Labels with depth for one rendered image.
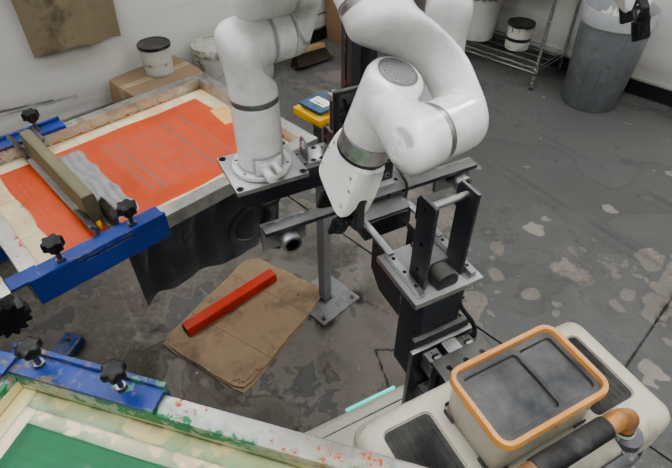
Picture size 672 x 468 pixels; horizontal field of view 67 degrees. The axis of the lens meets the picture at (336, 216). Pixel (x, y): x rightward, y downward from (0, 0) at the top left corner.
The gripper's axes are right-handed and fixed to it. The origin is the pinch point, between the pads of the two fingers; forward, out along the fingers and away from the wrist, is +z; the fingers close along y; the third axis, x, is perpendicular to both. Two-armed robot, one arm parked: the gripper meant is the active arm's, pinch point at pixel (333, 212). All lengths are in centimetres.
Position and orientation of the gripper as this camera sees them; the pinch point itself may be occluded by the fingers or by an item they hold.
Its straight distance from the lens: 82.4
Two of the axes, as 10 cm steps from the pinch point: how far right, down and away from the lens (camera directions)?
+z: -2.7, 5.8, 7.7
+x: 9.0, -1.3, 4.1
